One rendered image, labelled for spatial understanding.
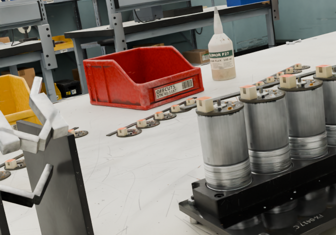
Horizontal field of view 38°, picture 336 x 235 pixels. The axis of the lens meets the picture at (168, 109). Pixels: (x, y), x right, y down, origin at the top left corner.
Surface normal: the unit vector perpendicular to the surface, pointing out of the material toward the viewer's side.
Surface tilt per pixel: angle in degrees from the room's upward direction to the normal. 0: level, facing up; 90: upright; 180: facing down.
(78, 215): 90
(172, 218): 0
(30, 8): 90
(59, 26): 90
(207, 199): 90
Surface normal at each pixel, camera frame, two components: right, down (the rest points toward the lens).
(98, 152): -0.15, -0.97
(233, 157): 0.20, 0.18
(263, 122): -0.22, 0.25
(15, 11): 0.57, 0.10
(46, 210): -0.77, 0.26
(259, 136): -0.47, 0.26
